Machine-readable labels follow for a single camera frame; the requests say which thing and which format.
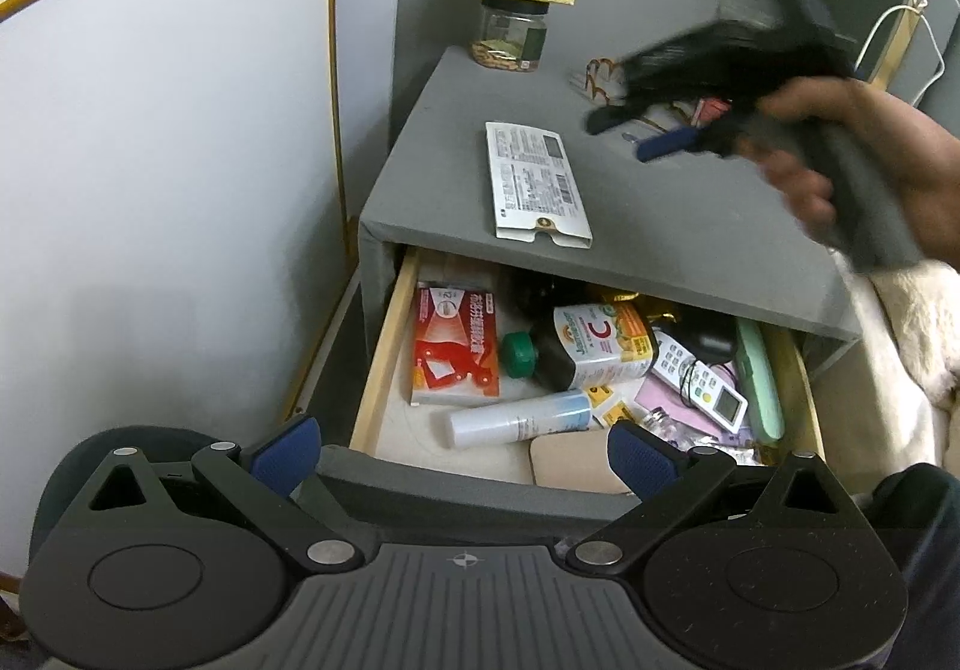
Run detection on white remote control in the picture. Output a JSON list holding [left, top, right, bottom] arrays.
[[652, 330, 748, 434]]

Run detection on white charging cable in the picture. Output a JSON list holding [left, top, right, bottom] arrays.
[[853, 0, 949, 109]]

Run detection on cream fluffy blanket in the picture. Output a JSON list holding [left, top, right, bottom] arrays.
[[833, 252, 958, 411]]

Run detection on person's right hand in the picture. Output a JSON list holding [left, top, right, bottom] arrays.
[[736, 78, 958, 267]]

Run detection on yellow sachet packets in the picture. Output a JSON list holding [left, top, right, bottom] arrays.
[[586, 385, 633, 429]]

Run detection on red orange medicine box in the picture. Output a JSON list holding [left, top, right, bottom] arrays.
[[410, 286, 501, 408]]

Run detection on white spray bottle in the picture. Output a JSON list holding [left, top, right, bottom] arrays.
[[446, 390, 592, 449]]

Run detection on beige compact case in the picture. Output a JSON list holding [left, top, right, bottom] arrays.
[[529, 429, 630, 494]]

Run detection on clear candy jar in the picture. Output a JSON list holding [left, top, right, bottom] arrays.
[[640, 406, 704, 452]]

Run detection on mint green case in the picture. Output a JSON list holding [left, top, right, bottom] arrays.
[[736, 317, 784, 445]]

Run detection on dark vitamin bottle green cap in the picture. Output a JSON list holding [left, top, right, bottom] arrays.
[[498, 303, 659, 392]]

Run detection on glass jar black lid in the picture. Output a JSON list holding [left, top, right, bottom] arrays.
[[469, 0, 550, 73]]

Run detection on pink paper packet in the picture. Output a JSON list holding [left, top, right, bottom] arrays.
[[635, 376, 754, 445]]

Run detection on white flat medicine box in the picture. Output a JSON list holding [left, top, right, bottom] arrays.
[[485, 122, 592, 249]]

